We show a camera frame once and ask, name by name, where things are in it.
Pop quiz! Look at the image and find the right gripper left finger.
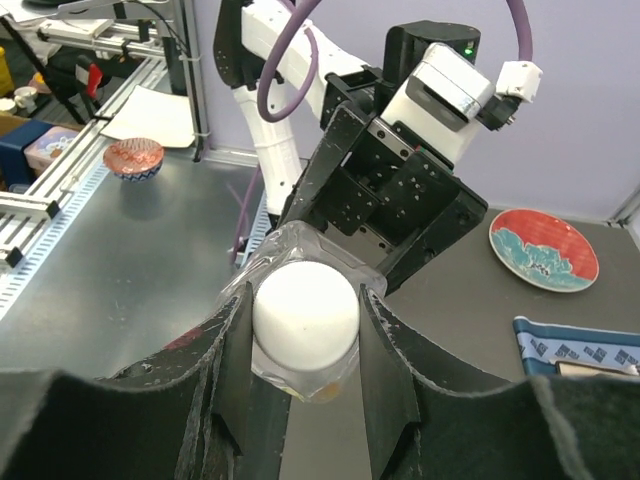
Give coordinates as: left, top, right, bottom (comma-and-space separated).
0, 282, 256, 480

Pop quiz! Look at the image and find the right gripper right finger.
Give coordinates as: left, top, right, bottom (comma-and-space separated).
359, 287, 639, 479

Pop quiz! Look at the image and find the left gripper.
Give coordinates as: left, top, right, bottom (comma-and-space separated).
278, 67, 488, 293

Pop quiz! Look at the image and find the clear bottle white cap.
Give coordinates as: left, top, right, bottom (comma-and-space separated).
215, 221, 387, 403

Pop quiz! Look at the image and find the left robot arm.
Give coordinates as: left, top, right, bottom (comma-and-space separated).
213, 1, 495, 291

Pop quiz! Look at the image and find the square floral beige plate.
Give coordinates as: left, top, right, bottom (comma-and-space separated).
555, 361, 639, 378

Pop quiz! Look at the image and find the blue patterned placemat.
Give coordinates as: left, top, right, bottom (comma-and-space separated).
513, 316, 639, 376

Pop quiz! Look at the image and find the red and teal plate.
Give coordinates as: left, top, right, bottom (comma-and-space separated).
489, 208, 600, 293

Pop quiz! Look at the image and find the white paper sheet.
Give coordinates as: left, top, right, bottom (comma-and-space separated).
101, 86, 195, 148

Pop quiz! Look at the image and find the small red patterned bowl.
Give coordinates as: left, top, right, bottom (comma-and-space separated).
103, 138, 165, 182

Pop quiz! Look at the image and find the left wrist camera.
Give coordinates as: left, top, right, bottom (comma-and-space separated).
380, 42, 543, 164

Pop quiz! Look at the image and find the grey slotted cable duct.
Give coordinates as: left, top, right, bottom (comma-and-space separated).
1, 164, 107, 318

